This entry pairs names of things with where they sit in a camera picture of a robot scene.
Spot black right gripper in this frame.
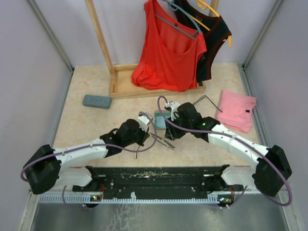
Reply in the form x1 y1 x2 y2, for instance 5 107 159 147
165 113 193 141

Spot grey glasses case green lining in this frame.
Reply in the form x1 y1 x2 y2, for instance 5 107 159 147
154 110 171 130

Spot black frame eyeglasses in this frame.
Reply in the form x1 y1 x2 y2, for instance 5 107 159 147
149 132 176 151

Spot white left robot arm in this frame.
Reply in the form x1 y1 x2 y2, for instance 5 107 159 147
21 116 151 195

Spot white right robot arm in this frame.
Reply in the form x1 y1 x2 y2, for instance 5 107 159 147
165 101 292 197

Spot blue-grey glasses case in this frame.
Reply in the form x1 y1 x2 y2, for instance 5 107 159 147
82 94 112 109

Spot folded pink t-shirt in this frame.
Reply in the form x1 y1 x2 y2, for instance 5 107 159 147
215 90 257 133

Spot wooden clothes rack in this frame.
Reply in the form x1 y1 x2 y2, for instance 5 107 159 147
85 0 206 99

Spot red tank top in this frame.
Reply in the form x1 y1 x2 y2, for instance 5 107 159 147
131 0 206 91

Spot grey clothes hanger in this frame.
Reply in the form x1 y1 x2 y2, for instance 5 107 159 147
154 0 203 40

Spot black maroon-trimmed tank top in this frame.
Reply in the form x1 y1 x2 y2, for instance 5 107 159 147
176 0 231 82

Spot yellow clothes hanger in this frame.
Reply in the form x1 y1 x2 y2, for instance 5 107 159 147
196 0 232 48

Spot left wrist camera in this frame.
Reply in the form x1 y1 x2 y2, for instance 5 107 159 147
137 112 153 131

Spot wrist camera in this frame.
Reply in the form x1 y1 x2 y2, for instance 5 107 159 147
165 101 180 121
137 112 153 131

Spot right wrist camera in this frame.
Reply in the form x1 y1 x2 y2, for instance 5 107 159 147
165 101 180 121

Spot thin metal frame sunglasses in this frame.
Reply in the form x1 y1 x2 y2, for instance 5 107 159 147
192 94 223 112

